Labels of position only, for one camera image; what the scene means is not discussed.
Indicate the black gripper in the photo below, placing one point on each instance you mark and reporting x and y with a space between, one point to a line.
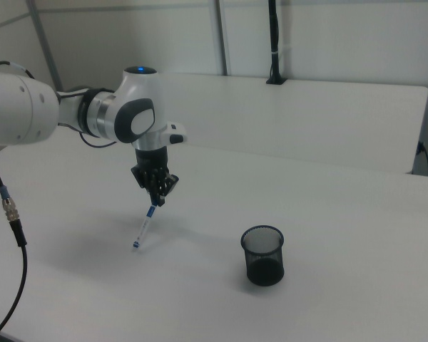
153 171

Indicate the blue and white marker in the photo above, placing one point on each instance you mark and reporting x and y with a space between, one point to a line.
144 228

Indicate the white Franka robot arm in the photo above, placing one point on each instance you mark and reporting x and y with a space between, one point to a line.
18 107

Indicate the black mesh pen cup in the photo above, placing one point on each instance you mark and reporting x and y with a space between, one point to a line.
265 267

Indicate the grey metal partition post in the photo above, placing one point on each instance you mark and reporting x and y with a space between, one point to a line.
223 35
46 46

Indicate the black camera pole with clamp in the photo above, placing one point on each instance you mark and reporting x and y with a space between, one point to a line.
274 42

